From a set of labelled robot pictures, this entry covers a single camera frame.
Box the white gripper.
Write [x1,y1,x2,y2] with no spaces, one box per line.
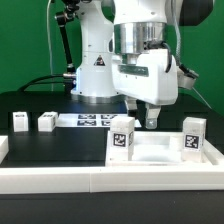
[112,49,178,129]

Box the white square table top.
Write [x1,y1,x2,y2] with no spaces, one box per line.
[104,130,224,168]

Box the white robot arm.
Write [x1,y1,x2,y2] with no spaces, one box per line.
[55,0,215,129]

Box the white marker tag sheet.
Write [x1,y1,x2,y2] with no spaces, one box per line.
[54,113,142,128]

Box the white U-shaped obstacle fence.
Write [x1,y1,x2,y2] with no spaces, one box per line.
[0,136,224,194]

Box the black cable bundle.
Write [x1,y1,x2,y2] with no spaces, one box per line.
[18,73,77,92]

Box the white thin cable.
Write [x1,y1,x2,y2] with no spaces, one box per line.
[46,0,56,92]

